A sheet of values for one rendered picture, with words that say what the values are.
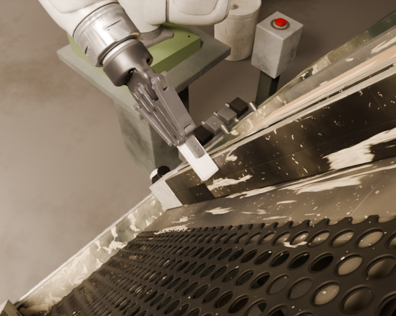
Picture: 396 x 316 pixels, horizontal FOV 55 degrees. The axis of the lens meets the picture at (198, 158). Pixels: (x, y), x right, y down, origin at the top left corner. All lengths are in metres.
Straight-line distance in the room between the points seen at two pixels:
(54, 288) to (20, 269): 1.09
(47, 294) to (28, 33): 2.49
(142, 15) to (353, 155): 1.13
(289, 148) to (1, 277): 1.74
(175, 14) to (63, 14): 0.83
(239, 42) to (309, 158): 2.21
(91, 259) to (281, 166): 0.57
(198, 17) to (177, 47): 0.16
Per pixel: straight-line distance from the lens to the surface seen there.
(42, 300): 0.94
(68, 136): 2.37
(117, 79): 0.60
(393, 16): 1.23
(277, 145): 0.47
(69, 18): 0.62
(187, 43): 1.53
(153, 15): 1.43
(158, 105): 0.59
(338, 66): 1.06
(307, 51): 2.89
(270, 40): 1.42
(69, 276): 0.94
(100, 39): 0.59
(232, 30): 2.56
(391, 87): 0.35
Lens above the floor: 1.74
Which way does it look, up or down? 54 degrees down
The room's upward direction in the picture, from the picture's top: straight up
